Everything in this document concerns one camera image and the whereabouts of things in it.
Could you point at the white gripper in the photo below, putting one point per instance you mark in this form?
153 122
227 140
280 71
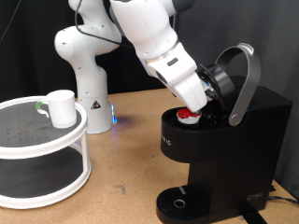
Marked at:
191 91

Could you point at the white coffee pod red lid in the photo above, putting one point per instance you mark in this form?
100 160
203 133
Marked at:
187 115

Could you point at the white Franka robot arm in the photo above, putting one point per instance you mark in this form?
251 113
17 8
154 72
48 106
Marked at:
90 81

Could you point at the black Keurig coffee machine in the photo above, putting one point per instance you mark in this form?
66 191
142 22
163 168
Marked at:
236 155

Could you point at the black coffee pod machine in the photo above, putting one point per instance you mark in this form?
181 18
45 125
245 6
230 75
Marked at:
264 25

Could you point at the white mug with green tape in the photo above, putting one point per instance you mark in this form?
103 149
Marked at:
62 109

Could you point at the white two-tier round turntable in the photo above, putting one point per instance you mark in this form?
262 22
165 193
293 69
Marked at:
31 137

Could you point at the black fabric curtain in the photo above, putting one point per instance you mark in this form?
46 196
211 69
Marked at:
31 46

